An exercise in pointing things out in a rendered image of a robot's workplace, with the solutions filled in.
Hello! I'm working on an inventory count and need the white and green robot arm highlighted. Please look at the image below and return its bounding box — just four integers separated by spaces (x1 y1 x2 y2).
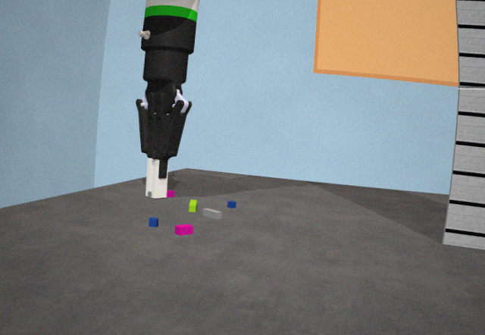
138 0 200 55

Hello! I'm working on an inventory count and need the lime green rod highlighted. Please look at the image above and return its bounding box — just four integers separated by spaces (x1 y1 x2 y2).
189 200 197 212

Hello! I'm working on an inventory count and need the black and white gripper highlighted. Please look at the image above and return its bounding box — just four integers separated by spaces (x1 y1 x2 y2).
136 50 192 199

